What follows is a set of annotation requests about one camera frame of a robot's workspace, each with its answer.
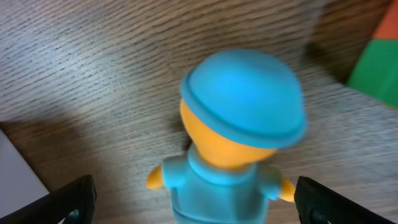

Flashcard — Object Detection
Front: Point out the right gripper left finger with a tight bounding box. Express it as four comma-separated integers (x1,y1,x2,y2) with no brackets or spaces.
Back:
1,175,97,224

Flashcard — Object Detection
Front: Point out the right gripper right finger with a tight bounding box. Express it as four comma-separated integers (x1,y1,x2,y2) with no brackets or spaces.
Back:
294,176,395,224

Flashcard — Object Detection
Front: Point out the yellow duck toy blue hat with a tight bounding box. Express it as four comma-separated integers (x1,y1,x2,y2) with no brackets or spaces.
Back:
146,49,307,224

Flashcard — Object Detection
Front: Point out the multicolour puzzle cube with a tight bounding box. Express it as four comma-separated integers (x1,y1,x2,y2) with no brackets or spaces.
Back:
346,0,397,108

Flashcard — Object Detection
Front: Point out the white box pink interior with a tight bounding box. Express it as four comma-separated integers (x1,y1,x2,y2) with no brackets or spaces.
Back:
0,133,49,217

